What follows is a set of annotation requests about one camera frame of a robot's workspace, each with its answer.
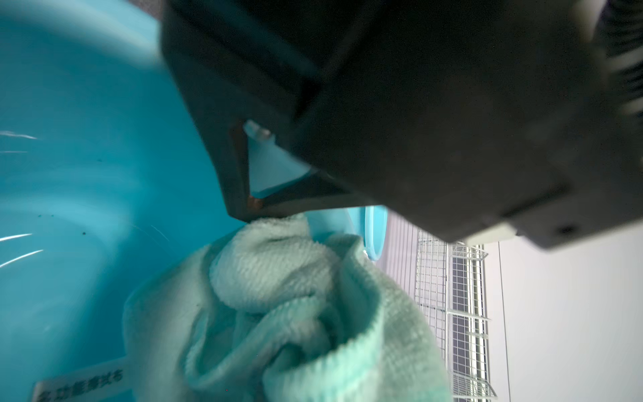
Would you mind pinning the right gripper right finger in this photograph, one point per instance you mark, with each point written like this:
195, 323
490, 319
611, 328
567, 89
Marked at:
461, 115

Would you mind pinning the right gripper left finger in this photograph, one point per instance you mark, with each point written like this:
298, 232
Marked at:
247, 71

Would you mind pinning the teal plastic bucket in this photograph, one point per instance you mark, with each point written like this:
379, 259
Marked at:
104, 181

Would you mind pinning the light green microfiber cloth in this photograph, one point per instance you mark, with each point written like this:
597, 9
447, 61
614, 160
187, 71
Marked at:
269, 313

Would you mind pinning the long white wire shelf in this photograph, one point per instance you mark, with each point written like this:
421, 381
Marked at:
448, 284

